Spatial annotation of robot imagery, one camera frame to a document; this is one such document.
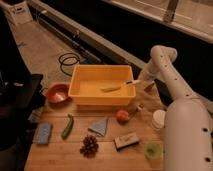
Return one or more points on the yellow banana in tub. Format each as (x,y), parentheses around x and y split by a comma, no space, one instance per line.
(110,89)

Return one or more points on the green plastic cup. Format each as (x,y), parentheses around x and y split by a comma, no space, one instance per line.
(153,151)

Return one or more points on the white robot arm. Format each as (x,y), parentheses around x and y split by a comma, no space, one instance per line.
(188,124)

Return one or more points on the yellow plastic tub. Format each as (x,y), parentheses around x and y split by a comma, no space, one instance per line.
(87,81)

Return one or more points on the red bowl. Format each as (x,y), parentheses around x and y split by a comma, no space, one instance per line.
(57,93)

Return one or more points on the green cucumber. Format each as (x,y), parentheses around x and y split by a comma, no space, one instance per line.
(65,133)

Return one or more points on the white dish brush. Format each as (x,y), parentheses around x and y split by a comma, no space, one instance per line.
(132,82)

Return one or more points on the white box on floor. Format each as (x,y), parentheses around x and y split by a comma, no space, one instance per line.
(19,13)

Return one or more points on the blue sponge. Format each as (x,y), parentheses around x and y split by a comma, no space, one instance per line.
(43,133)

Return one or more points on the brown rectangular block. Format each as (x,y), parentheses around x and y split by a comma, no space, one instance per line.
(126,140)

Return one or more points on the bunch of dark grapes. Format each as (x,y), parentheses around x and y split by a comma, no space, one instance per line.
(90,146)

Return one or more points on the blue triangular cloth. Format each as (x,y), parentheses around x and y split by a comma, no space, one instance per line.
(99,126)

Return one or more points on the orange peach fruit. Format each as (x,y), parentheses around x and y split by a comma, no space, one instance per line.
(122,116)

